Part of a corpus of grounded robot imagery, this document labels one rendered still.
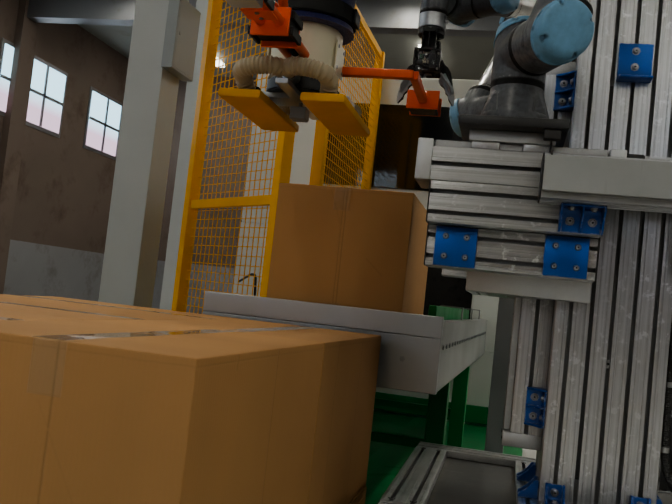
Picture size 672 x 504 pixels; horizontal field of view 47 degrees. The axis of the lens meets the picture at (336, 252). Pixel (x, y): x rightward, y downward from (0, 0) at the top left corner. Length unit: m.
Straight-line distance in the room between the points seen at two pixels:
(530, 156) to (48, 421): 1.08
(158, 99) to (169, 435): 2.41
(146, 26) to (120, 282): 1.04
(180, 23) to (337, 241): 1.42
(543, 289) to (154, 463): 1.05
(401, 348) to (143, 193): 1.45
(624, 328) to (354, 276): 0.77
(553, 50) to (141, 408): 1.05
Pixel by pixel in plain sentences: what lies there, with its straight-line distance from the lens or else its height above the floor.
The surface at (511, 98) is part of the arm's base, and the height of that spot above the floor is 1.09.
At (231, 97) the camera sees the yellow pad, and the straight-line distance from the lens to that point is 1.78.
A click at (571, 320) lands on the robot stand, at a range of 1.86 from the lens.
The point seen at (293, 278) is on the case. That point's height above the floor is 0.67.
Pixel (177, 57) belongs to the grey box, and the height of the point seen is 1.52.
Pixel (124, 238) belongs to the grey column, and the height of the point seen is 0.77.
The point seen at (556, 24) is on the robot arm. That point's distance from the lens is 1.62.
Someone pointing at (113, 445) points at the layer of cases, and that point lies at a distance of 1.01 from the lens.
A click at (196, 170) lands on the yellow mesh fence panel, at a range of 3.74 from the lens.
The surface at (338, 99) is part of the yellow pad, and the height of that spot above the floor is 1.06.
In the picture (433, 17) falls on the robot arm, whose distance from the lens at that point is 2.18.
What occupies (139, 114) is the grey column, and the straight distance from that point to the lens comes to 3.28.
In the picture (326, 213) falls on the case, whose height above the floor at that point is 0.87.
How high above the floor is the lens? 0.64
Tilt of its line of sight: 3 degrees up
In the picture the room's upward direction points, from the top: 6 degrees clockwise
